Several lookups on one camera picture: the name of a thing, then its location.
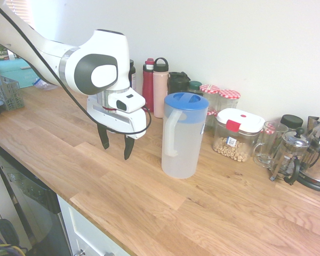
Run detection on translucent pitcher with blue lid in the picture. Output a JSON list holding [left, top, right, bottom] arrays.
[[161, 92, 210, 179]]

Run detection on teal cardboard box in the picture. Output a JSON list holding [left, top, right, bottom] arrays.
[[0, 58, 43, 89]]

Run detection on red water bottle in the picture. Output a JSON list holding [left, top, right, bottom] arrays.
[[142, 58, 155, 113]]

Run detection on silver drawer handle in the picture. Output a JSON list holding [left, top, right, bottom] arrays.
[[78, 247, 115, 256]]

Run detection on cereal container with white lid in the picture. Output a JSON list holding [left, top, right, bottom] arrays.
[[212, 108, 266, 163]]

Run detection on glass French press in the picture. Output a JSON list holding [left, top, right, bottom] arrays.
[[269, 127, 310, 186]]

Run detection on black shaker bottle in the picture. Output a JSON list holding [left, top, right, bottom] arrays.
[[167, 71, 190, 95]]

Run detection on clear bottle with green lid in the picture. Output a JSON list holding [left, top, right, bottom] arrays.
[[188, 81, 203, 97]]

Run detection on clear glass mug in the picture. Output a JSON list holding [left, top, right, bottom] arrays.
[[252, 121, 289, 169]]

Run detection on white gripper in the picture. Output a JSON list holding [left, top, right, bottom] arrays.
[[86, 95, 147, 161]]

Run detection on grey cutlery basket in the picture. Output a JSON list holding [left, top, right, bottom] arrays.
[[0, 71, 26, 111]]

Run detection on coiled cable bundle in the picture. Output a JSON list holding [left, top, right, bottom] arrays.
[[0, 218, 28, 256]]

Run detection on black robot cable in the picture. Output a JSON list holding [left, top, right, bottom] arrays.
[[0, 0, 153, 135]]

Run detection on glass jar with black lid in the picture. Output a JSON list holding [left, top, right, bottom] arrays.
[[279, 114, 304, 134]]

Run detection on pink water bottle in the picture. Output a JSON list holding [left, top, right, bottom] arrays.
[[153, 57, 170, 118]]

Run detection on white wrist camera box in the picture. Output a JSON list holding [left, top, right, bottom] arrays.
[[106, 88, 147, 113]]

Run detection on black dishwasher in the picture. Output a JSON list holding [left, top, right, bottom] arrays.
[[0, 138, 73, 256]]

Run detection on clear plastic zip bag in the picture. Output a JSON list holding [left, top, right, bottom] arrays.
[[33, 77, 59, 91]]

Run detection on black protein powder tub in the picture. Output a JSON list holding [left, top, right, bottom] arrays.
[[129, 59, 138, 92]]

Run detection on window blind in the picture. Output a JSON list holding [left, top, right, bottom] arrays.
[[10, 0, 34, 29]]

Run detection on white cabinet drawer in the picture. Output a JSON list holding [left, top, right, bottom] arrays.
[[57, 194, 131, 256]]

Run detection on glass jar red checked lid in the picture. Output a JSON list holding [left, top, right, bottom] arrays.
[[218, 89, 241, 115], [199, 84, 220, 110]]

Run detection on small jar red checked lid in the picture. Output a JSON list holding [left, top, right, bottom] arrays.
[[263, 125, 277, 140], [205, 108, 218, 132]]

